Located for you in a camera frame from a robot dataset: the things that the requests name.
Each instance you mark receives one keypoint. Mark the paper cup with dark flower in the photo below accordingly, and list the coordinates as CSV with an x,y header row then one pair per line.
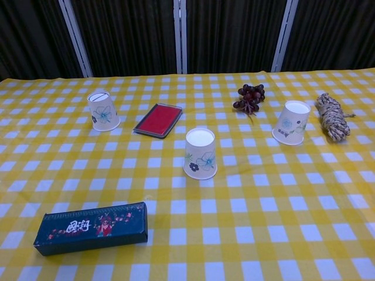
x,y
200,158

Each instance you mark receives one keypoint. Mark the paper cup with line mark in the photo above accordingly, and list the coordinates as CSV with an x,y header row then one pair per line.
x,y
102,112

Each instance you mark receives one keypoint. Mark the red ink pad case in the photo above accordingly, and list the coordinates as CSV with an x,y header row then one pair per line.
x,y
159,120

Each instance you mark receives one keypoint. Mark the dark purple grape bunch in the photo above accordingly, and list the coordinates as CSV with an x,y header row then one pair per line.
x,y
250,98

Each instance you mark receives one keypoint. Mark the paper cup with green print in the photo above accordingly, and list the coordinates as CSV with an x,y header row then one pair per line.
x,y
293,124

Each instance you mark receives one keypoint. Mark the dark printed long box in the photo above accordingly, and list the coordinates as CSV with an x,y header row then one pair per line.
x,y
90,228

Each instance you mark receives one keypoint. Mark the dark pleated curtain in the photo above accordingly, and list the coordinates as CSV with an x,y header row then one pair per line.
x,y
132,35

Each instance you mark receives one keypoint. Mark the yellow checked tablecloth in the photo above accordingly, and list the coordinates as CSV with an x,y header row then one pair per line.
x,y
263,205

